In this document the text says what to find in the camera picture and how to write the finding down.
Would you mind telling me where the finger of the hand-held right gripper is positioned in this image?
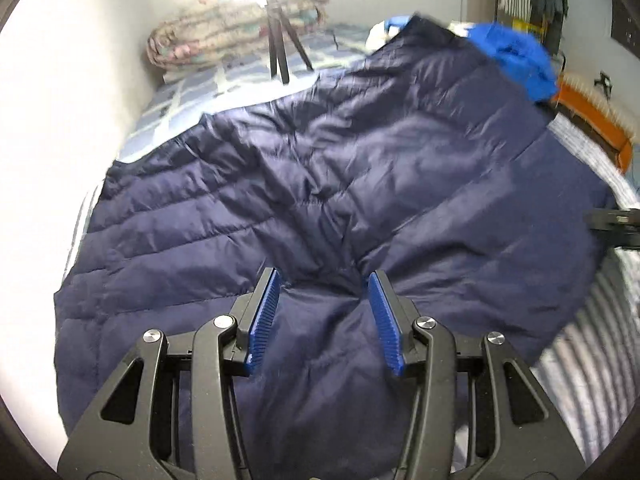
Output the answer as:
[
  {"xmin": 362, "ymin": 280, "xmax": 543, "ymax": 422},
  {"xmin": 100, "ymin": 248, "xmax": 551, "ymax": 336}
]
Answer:
[{"xmin": 584, "ymin": 207, "xmax": 640, "ymax": 250}]

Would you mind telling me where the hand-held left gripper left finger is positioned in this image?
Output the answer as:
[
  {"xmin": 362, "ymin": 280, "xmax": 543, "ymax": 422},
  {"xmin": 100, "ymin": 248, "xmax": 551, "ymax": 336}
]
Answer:
[{"xmin": 57, "ymin": 266, "xmax": 282, "ymax": 480}]

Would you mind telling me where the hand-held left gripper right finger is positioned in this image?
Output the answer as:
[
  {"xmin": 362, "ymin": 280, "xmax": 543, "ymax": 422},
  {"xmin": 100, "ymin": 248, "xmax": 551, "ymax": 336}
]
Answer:
[{"xmin": 367, "ymin": 269, "xmax": 586, "ymax": 480}]

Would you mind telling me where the navy puffer jacket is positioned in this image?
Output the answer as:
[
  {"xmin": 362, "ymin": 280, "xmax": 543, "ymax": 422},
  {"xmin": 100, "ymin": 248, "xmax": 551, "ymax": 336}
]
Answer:
[{"xmin": 52, "ymin": 14, "xmax": 618, "ymax": 480}]

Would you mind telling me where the orange bench with cream cover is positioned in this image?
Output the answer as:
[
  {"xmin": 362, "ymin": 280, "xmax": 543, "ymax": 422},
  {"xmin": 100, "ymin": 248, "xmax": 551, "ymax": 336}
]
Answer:
[{"xmin": 552, "ymin": 72, "xmax": 636, "ymax": 173}]

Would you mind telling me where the bed with striped sheet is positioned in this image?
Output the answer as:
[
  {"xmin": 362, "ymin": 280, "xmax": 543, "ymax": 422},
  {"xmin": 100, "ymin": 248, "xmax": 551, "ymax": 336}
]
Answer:
[{"xmin": 65, "ymin": 22, "xmax": 640, "ymax": 461}]

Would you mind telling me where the blue and white jacket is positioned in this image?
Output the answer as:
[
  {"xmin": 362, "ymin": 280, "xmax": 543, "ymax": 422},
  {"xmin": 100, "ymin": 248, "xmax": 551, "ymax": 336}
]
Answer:
[{"xmin": 365, "ymin": 14, "xmax": 560, "ymax": 106}]

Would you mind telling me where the black tripod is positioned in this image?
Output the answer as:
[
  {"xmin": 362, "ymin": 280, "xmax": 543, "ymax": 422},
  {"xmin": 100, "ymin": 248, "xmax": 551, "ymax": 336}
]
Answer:
[{"xmin": 265, "ymin": 0, "xmax": 316, "ymax": 86}]

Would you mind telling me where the folded floral quilt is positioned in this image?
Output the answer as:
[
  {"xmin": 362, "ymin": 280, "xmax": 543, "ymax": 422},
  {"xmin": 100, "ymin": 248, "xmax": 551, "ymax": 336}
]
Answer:
[{"xmin": 146, "ymin": 0, "xmax": 331, "ymax": 68}]

